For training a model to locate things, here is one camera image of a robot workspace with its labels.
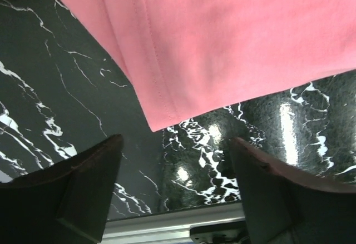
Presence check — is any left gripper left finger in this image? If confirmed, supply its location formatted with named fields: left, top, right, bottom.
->
left=1, top=135, right=123, bottom=243

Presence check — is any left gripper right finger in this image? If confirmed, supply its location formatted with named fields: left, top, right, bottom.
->
left=229, top=137, right=355, bottom=243

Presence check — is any light pink t-shirt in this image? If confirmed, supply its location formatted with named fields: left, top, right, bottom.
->
left=61, top=0, right=355, bottom=131

